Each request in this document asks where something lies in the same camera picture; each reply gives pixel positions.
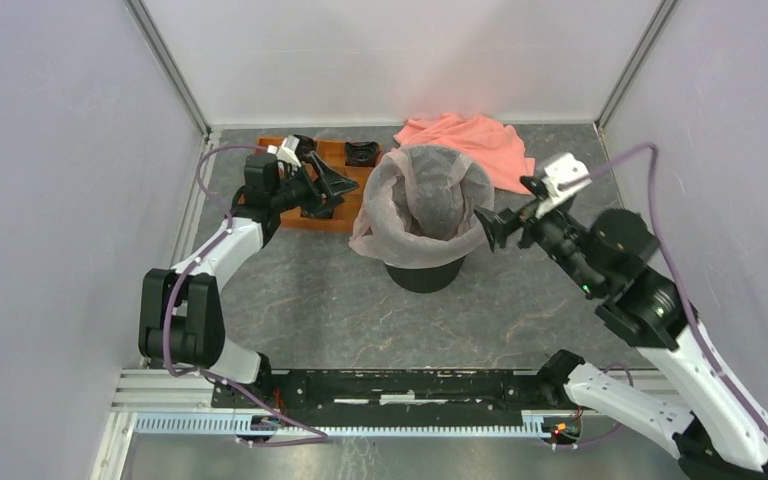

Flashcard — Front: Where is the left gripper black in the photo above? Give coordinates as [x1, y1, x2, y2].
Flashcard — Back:
[271, 153, 360, 219]

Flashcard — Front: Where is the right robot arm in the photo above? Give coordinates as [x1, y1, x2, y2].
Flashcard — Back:
[476, 177, 768, 479]

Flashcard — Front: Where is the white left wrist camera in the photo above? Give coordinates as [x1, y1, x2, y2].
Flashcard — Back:
[266, 135, 302, 176]

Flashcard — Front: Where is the black rolled belt right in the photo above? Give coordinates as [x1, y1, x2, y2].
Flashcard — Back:
[343, 141, 381, 168]

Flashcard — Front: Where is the salmon pink cloth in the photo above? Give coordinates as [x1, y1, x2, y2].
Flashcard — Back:
[394, 113, 536, 195]

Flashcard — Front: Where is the orange compartment tray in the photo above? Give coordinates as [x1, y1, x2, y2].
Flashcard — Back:
[232, 134, 382, 233]

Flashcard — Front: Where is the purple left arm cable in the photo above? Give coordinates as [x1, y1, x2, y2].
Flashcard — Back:
[161, 144, 331, 449]

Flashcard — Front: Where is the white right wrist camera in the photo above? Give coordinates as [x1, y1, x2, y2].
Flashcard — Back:
[535, 152, 592, 218]

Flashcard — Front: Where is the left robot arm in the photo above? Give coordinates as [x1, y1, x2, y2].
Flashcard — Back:
[138, 147, 359, 408]

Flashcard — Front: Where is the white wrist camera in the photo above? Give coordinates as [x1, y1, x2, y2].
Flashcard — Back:
[266, 135, 302, 176]
[535, 152, 592, 218]

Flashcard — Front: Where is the black trash bin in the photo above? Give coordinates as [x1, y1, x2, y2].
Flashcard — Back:
[385, 256, 466, 294]

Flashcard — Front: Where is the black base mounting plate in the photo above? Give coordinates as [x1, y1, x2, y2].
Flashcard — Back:
[211, 368, 605, 429]

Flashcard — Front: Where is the pink plastic trash bag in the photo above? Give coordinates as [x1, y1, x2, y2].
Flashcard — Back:
[348, 144, 495, 269]

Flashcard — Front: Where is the aluminium frame rail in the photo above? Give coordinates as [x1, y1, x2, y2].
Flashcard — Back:
[110, 368, 712, 439]

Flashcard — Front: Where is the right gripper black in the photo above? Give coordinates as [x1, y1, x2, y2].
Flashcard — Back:
[472, 174, 602, 293]

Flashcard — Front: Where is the black rolled belt left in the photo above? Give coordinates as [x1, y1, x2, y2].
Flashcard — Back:
[290, 134, 317, 161]

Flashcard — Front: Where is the black rolled belt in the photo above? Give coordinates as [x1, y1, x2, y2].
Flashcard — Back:
[290, 134, 317, 161]
[343, 141, 381, 168]

